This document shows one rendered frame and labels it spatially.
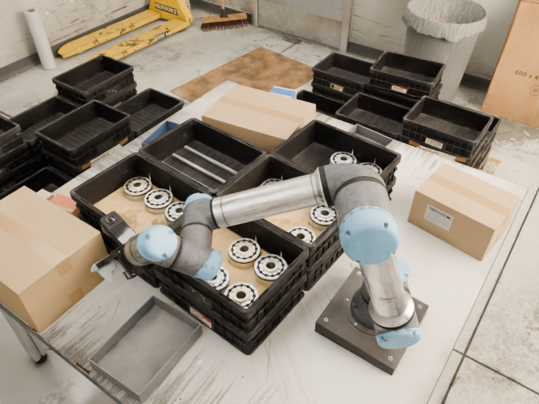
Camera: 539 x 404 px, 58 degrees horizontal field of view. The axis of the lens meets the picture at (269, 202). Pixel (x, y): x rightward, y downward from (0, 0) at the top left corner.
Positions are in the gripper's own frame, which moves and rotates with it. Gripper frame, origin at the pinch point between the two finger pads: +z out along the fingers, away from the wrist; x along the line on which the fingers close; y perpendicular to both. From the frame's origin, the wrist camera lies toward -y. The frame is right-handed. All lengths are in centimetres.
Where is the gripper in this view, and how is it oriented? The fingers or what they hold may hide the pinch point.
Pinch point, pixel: (114, 252)
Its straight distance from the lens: 138.6
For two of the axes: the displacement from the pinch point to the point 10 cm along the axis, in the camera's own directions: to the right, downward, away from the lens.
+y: 5.3, 8.4, 1.2
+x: 6.8, -5.1, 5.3
